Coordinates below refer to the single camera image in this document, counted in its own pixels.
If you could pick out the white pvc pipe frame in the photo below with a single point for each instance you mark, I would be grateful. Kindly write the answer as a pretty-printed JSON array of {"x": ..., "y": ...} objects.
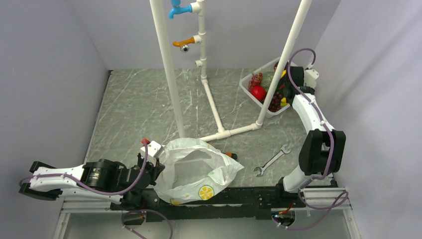
[{"x": 163, "y": 40}]

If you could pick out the white plastic basket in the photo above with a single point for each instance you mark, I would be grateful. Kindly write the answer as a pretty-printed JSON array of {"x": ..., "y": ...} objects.
[{"x": 243, "y": 83}]

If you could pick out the green fake melon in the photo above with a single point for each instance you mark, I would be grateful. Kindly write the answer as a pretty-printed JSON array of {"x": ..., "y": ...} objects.
[{"x": 267, "y": 79}]

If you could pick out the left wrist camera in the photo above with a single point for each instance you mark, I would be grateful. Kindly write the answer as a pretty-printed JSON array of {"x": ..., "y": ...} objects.
[{"x": 154, "y": 150}]

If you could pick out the yellow fake bananas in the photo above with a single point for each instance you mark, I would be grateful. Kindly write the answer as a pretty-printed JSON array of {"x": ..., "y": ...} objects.
[{"x": 283, "y": 102}]

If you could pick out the blue tap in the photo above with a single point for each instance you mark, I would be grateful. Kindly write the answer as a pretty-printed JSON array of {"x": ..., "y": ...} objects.
[{"x": 177, "y": 9}]

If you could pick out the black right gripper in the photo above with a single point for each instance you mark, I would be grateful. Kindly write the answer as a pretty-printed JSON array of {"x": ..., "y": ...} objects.
[{"x": 282, "y": 82}]

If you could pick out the silver wrench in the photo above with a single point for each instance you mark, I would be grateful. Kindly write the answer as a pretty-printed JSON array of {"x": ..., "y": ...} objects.
[{"x": 285, "y": 149}]

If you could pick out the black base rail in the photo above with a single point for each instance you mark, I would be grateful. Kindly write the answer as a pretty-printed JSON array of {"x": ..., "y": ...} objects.
[{"x": 232, "y": 202}]

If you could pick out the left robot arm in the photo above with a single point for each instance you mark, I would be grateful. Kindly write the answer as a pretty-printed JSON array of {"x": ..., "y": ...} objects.
[{"x": 103, "y": 180}]

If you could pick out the white printed plastic bag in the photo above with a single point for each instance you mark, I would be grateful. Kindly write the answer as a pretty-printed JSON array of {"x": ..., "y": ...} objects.
[{"x": 194, "y": 171}]

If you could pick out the orange tap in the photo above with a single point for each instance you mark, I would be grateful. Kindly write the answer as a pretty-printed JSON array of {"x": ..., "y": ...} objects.
[{"x": 184, "y": 42}]

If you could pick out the purple fake grapes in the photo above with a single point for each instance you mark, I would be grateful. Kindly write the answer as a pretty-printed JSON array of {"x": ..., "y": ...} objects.
[{"x": 275, "y": 104}]

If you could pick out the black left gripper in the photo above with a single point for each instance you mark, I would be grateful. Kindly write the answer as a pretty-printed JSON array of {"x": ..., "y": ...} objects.
[{"x": 156, "y": 170}]

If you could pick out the red fake grapes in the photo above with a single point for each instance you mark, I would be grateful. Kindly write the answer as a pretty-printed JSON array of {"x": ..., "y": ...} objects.
[{"x": 255, "y": 80}]

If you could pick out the orange hex key set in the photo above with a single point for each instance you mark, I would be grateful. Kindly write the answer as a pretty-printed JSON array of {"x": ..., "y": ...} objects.
[{"x": 231, "y": 155}]

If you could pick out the silver metal ball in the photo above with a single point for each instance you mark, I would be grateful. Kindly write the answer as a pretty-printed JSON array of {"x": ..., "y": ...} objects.
[{"x": 184, "y": 48}]

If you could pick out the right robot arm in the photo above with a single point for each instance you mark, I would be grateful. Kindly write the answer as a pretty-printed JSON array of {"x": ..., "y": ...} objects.
[{"x": 322, "y": 151}]

